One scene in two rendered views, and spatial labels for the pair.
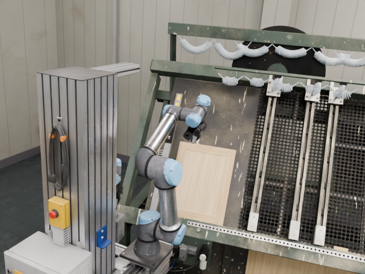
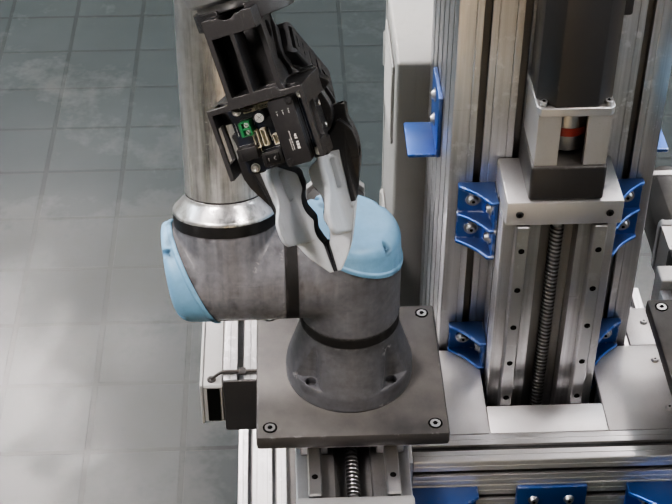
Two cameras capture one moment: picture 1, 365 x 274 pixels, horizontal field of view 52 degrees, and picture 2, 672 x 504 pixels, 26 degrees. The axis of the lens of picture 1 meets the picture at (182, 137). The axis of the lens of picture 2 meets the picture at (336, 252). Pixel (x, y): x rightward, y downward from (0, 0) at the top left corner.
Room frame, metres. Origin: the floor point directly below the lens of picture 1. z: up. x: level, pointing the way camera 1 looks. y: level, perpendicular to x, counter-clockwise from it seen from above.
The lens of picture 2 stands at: (2.89, -0.43, 2.26)
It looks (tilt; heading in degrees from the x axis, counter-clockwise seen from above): 39 degrees down; 153
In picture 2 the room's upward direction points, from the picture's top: straight up
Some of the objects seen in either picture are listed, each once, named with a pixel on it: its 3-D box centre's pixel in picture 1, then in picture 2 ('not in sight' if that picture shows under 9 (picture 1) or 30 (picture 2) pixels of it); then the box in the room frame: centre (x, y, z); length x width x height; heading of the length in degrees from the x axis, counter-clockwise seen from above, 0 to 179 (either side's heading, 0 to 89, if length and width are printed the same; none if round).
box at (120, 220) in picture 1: (113, 227); not in sight; (2.26, 0.44, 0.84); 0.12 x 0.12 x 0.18; 76
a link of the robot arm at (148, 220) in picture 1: (149, 224); (343, 261); (1.76, 0.14, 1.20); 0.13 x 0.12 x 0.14; 67
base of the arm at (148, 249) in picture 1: (147, 242); (349, 337); (1.76, 0.15, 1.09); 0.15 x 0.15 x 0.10
